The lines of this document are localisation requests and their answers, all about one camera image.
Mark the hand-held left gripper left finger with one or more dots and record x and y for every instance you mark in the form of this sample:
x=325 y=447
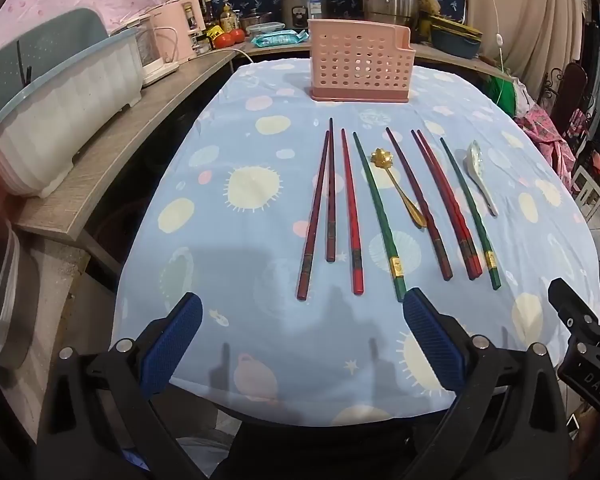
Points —
x=172 y=345

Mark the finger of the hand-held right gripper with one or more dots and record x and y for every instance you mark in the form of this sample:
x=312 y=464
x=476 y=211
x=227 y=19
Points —
x=572 y=305

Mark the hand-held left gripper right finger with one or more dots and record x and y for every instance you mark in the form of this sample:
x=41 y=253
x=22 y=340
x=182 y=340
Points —
x=432 y=340

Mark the green chopstick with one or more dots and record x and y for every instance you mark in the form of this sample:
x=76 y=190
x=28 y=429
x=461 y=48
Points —
x=377 y=210
x=468 y=210

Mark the dark red chopstick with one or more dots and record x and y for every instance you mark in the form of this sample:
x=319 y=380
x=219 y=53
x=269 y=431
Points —
x=433 y=180
x=420 y=205
x=331 y=190
x=314 y=215

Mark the gold flower spoon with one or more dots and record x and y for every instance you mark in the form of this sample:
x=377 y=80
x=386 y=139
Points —
x=405 y=195

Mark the bright red chopstick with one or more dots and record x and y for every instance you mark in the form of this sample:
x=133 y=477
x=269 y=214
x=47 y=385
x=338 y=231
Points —
x=351 y=210
x=439 y=180

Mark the white ceramic spoon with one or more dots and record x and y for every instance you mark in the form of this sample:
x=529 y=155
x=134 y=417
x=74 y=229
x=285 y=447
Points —
x=474 y=157

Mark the pink perforated utensil basket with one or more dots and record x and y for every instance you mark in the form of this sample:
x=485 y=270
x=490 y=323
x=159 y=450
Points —
x=360 y=60

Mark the blue patterned tablecloth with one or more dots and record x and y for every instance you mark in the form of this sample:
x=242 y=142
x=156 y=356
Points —
x=260 y=240

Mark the pink floral cloth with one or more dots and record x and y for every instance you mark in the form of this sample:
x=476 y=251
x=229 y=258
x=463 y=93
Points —
x=545 y=135

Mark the dark metal chair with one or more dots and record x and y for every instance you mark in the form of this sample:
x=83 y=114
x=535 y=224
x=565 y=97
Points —
x=567 y=92

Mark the wooden side shelf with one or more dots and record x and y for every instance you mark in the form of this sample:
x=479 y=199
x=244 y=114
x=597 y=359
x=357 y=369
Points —
x=130 y=135

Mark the green cloth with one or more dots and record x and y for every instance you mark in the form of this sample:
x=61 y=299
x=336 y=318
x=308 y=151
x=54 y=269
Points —
x=510 y=95

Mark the white ribbed plastic planter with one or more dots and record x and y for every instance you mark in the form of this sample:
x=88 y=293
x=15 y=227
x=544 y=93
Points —
x=65 y=115

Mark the white glass kettle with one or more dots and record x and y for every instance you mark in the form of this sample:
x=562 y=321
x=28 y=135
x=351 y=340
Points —
x=147 y=55

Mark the beige curtain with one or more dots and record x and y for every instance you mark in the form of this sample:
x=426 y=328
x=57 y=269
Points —
x=525 y=15

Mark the red tomato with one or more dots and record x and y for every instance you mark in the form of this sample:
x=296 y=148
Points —
x=237 y=35
x=223 y=40

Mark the pink kitchen appliance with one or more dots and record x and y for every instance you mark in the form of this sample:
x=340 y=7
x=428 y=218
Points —
x=172 y=22

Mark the blue wet wipes packet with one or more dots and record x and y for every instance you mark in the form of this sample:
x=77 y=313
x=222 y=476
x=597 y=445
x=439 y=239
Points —
x=277 y=39

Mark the clear plastic food container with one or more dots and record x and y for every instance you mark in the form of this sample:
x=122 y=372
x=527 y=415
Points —
x=265 y=29

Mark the teal plastic board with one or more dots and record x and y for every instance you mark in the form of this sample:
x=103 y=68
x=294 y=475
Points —
x=55 y=35

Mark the brown sauce bottle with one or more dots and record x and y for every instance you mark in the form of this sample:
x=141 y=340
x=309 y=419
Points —
x=227 y=17

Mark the brown lumpy vegetable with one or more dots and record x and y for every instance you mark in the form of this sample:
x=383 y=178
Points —
x=430 y=5

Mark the steel rice cooker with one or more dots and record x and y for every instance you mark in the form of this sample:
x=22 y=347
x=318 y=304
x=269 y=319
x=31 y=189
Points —
x=302 y=7

